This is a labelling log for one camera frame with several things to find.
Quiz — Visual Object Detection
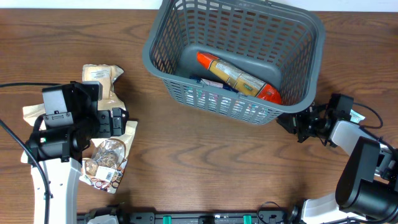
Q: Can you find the right black cable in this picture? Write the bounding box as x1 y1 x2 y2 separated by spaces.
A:
353 101 398 150

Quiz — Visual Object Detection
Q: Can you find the multicolour tissue pack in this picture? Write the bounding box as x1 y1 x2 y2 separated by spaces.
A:
173 78 279 124

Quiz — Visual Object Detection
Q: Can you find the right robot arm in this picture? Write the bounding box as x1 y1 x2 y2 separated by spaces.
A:
277 99 397 223

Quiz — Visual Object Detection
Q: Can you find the light blue wipes packet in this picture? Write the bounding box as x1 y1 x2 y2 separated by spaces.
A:
350 110 366 124

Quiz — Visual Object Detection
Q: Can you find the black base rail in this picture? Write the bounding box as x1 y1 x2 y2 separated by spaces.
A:
77 207 289 224

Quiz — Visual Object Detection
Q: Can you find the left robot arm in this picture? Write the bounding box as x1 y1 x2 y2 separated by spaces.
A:
26 82 129 223

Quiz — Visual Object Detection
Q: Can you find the orange cracker package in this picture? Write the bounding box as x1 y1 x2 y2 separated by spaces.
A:
197 52 282 105

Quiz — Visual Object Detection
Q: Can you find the beige pouch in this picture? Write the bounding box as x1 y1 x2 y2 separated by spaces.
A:
21 103 46 164
82 64 126 111

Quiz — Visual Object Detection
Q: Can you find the black cable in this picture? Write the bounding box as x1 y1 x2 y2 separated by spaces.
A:
0 82 63 224
353 101 398 150

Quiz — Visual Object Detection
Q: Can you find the beige pouch far left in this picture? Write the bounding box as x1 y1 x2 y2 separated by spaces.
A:
21 103 46 164

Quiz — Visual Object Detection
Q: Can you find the left black cable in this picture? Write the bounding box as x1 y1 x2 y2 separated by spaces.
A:
0 82 63 224

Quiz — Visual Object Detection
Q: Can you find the grey plastic basket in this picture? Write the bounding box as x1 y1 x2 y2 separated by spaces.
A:
142 0 326 116

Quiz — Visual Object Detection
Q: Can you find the beige pouch upper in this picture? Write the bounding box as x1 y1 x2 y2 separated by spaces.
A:
82 64 126 111

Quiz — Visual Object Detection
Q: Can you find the brown snack pouch with window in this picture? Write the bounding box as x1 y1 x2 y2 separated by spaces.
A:
80 121 138 194

